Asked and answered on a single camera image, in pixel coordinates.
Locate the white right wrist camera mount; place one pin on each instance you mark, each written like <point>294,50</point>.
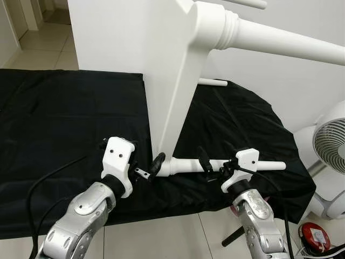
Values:
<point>248,157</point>

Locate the white electric fan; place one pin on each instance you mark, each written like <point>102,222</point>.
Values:
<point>329,145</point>

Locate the black metal frame rod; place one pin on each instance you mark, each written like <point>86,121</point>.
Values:
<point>233,237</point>

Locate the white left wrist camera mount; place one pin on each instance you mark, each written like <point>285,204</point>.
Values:
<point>118,156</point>

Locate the red round object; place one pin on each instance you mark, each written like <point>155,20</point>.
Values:
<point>315,237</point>

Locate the white door frame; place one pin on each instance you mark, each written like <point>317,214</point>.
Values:
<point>31,13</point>

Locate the white plastic table leg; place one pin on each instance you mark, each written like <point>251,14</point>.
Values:
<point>213,82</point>
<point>186,165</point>
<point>248,4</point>
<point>280,40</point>

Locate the black table cloth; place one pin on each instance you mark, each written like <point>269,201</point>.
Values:
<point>64,118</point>

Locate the pink round cushion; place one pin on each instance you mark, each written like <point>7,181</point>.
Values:
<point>235,210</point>

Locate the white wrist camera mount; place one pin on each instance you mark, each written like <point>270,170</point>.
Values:
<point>118,156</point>
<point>248,157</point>

